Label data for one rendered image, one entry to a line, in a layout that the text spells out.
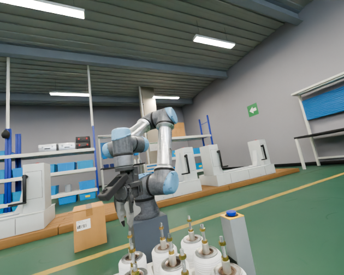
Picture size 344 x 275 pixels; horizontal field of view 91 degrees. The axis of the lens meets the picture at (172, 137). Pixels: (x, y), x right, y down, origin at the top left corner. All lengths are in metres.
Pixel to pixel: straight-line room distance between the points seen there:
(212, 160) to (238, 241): 2.36
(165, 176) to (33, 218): 1.86
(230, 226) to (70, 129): 8.67
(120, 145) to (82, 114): 8.60
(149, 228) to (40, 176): 1.80
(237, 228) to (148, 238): 0.43
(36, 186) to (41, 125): 6.92
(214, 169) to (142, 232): 2.30
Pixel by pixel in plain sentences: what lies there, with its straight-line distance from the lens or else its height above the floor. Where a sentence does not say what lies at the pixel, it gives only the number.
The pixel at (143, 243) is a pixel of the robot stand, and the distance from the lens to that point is 0.97.
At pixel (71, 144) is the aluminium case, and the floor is 1.45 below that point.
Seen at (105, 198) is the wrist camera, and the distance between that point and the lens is 0.61.
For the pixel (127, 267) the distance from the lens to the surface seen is 0.72.
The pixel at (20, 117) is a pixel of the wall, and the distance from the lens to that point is 9.60.
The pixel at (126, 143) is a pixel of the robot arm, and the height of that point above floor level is 0.66.
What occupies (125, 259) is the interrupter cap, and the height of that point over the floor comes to 0.25.
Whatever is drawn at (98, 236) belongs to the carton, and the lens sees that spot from 1.72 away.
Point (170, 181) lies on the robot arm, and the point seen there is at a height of 0.47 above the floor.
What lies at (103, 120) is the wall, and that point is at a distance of 9.14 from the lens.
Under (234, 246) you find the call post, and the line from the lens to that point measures 0.80.
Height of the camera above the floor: 0.56
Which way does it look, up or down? 9 degrees up
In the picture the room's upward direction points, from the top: 9 degrees counter-clockwise
